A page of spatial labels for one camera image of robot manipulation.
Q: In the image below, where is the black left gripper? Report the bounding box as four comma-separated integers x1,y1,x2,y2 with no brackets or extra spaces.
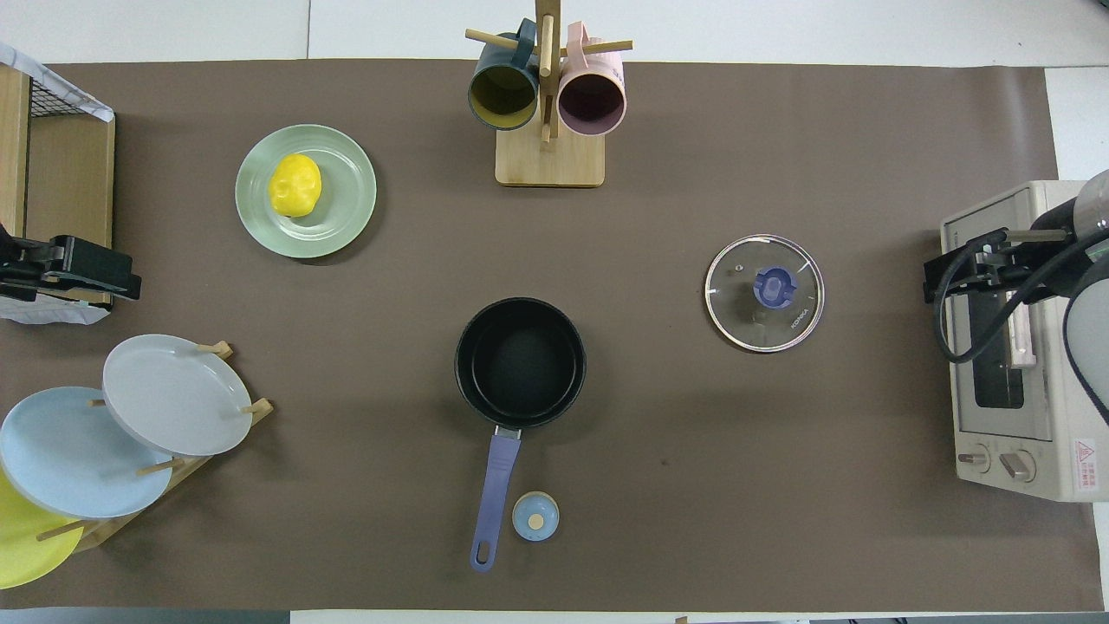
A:
0,224,142,302

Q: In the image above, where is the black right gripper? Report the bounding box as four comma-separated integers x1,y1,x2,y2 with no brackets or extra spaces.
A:
923,198,1086,304

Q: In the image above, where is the yellow potato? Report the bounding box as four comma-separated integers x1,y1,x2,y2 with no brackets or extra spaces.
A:
268,153,322,218

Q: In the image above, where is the glass lid with blue knob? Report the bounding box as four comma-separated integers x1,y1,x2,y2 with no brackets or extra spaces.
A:
704,234,826,354

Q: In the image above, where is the grey plate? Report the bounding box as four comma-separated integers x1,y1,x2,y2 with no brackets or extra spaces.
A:
102,334,255,458

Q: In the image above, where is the light blue plate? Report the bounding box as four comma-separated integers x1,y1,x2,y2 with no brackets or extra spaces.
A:
0,387,174,520

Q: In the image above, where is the wooden plate rack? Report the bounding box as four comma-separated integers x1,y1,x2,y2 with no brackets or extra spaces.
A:
35,341,275,554

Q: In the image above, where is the mint green plate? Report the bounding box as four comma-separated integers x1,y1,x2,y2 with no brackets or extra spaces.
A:
235,124,378,259

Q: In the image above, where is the yellow plate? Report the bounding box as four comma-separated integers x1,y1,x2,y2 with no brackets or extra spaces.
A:
0,468,85,590

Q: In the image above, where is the wooden shelf board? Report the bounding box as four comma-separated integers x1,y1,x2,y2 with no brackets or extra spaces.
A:
24,113,116,306
0,65,32,237

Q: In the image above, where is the white checked cloth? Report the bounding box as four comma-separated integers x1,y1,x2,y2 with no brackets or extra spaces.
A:
0,42,115,122

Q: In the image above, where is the beige toaster oven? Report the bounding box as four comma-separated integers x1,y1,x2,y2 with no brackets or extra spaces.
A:
941,180,1109,503

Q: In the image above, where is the brown table mat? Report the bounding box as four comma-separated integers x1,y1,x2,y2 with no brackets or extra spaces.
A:
0,59,1103,612

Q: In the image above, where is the pink ribbed mug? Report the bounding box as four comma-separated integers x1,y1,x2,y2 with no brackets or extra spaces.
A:
557,22,627,137

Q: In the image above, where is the wooden mug tree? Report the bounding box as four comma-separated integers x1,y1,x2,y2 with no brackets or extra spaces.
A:
465,0,634,188

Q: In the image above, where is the dark blue saucepan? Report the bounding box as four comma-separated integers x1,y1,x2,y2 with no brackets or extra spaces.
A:
454,297,587,573

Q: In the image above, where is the dark teal mug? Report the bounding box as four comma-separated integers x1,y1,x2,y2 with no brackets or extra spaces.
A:
468,19,540,132

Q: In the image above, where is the small blue white knob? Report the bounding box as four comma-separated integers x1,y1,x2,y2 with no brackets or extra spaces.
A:
512,491,561,543

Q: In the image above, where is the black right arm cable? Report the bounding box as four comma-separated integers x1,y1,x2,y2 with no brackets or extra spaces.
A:
934,227,1109,365

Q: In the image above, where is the black wire basket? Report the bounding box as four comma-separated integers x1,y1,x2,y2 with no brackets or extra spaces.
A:
26,74,92,120

